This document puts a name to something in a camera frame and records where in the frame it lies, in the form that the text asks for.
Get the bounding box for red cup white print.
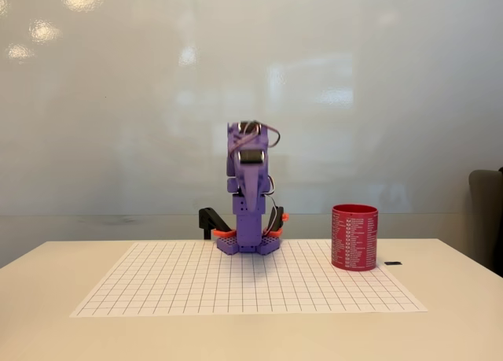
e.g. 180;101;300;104
330;204;379;273

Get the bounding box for white red black servo cable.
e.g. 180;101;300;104
263;175;278;211
229;121;281;157

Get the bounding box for white grid paper sheet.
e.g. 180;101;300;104
69;241;428;319

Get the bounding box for black table clamp orange pad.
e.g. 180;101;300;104
263;205;291;238
198;206;237;241

